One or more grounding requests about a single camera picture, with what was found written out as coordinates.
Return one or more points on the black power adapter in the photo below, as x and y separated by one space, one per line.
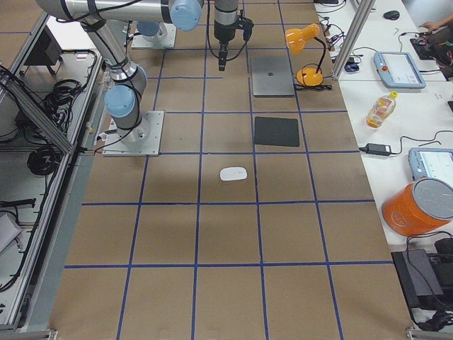
378 149

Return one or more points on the orange bucket grey lid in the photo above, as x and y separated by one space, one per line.
422 206

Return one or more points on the yellow drink bottle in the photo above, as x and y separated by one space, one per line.
381 110

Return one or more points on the silver laptop notebook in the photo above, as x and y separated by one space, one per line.
271 77

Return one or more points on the white computer mouse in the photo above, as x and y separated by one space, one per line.
233 173

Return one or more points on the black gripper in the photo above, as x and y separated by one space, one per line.
224 32

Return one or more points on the blue teach pendant far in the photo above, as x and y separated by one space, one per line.
397 70

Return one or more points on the blue teach pendant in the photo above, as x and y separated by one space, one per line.
397 70
431 162

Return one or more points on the blue teach pendant near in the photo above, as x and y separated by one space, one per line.
431 162

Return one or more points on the black box device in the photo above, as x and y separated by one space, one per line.
425 278

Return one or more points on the black mousepad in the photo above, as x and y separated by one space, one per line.
276 131

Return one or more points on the black computer mouse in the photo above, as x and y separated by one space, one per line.
391 15

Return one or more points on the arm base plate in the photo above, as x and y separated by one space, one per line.
164 39
143 140

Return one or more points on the aluminium frame post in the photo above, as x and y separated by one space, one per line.
354 31

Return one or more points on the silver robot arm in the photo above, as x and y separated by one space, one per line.
185 15
128 78

